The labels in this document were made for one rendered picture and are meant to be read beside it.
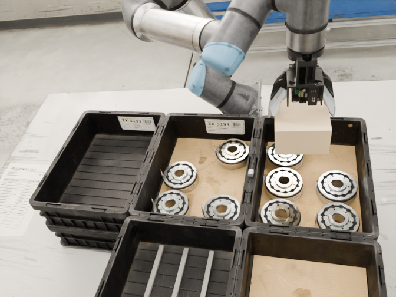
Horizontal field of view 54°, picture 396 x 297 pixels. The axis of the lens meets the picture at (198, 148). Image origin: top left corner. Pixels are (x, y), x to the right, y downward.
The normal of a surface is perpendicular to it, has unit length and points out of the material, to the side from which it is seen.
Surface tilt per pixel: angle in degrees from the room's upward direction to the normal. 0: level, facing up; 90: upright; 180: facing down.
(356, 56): 0
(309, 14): 90
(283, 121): 0
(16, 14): 90
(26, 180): 0
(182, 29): 49
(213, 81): 58
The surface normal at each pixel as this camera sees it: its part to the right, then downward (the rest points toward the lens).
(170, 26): -0.75, -0.12
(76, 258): -0.15, -0.70
